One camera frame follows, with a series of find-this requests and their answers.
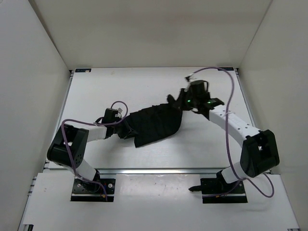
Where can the left blue corner label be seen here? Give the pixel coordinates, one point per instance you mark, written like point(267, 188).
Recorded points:
point(82, 70)

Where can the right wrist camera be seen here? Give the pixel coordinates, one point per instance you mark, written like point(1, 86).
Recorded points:
point(190, 78)

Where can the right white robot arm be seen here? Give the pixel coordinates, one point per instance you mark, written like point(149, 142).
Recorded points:
point(259, 148)

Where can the aluminium front rail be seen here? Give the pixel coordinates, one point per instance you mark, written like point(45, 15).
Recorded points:
point(159, 171)

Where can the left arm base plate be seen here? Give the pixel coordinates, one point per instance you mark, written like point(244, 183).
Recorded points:
point(86, 192)

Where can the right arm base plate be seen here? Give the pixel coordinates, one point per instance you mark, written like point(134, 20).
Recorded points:
point(218, 191)

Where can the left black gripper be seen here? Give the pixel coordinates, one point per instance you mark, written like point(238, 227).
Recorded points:
point(127, 131)

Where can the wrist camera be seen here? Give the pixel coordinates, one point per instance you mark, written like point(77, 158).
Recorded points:
point(190, 78)
point(119, 113)

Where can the black pleated skirt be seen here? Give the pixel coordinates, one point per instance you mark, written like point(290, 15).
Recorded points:
point(152, 124)

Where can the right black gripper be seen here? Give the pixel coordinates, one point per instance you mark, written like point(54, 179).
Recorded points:
point(183, 94)

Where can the right blue corner label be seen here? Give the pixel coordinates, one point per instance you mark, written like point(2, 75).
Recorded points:
point(226, 68)

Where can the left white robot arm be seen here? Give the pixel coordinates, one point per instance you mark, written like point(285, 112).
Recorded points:
point(69, 144)

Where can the blue corner label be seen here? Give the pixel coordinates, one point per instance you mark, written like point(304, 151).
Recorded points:
point(82, 70)
point(226, 68)

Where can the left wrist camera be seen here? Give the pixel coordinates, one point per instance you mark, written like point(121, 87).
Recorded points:
point(119, 113)

